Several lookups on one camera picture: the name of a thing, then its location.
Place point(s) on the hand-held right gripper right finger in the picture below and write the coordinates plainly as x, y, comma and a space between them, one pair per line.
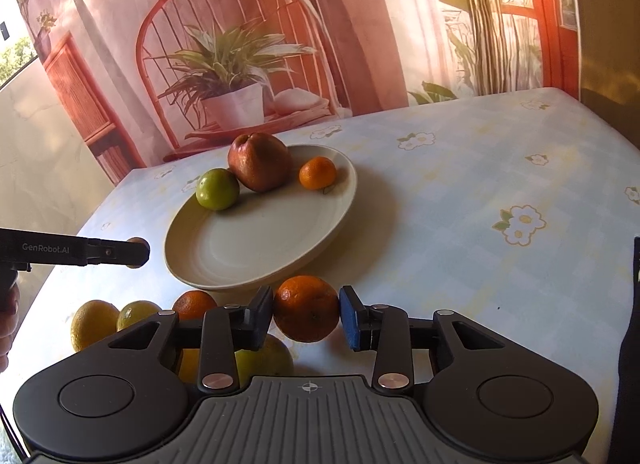
351, 319

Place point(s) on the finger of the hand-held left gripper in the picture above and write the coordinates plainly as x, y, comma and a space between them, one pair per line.
115, 253

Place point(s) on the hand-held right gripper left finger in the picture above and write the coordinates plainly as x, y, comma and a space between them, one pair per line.
259, 319

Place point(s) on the small brown longan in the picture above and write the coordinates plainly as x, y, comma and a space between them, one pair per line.
136, 241

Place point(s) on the yellow lemon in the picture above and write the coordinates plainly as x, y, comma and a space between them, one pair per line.
95, 324
267, 359

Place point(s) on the small orange mandarin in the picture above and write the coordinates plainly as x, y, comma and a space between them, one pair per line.
318, 172
306, 309
195, 305

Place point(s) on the green apple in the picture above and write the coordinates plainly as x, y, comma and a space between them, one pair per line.
137, 313

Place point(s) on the cream round plate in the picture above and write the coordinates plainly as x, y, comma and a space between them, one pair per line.
260, 239

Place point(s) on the yellow orange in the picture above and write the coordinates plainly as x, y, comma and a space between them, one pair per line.
189, 364

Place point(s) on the red apple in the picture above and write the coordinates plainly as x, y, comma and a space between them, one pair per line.
260, 161

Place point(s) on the person's left hand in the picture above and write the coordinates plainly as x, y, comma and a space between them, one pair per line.
7, 339

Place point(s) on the window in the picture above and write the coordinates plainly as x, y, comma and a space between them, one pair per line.
15, 58

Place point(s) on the printed room backdrop cloth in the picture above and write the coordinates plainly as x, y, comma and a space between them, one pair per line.
375, 18

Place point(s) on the yellow wooden panel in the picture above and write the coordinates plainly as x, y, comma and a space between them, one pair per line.
605, 18

